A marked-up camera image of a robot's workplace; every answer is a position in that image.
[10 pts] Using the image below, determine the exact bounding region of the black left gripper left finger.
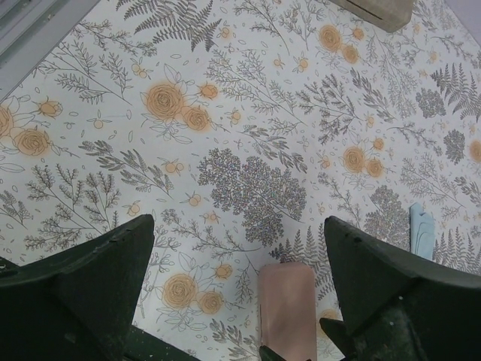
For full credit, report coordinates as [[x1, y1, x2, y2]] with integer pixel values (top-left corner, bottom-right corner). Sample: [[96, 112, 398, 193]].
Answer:
[[1, 214, 154, 360]]

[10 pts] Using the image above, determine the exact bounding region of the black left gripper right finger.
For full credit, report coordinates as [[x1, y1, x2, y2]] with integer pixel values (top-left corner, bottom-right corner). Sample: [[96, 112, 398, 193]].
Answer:
[[319, 216, 480, 360]]

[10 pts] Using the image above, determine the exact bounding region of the light blue cleaning cloth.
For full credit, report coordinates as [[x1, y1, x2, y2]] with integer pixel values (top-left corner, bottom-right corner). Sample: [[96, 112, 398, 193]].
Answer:
[[410, 203, 436, 261]]

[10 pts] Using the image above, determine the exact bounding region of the pink glasses case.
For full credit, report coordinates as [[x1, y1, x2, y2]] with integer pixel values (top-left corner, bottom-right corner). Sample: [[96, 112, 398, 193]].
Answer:
[[259, 262, 317, 360]]

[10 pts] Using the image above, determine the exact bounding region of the floral tablecloth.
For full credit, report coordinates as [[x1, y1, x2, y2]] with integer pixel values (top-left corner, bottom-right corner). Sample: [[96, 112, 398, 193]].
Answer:
[[1, 1, 480, 360]]

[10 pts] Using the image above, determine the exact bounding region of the beige glasses case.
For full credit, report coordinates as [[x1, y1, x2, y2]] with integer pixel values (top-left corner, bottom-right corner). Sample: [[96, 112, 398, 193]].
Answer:
[[331, 0, 414, 33]]

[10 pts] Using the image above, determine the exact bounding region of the left aluminium frame post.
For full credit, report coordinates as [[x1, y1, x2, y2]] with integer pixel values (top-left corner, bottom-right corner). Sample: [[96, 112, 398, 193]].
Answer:
[[1, 0, 98, 100]]

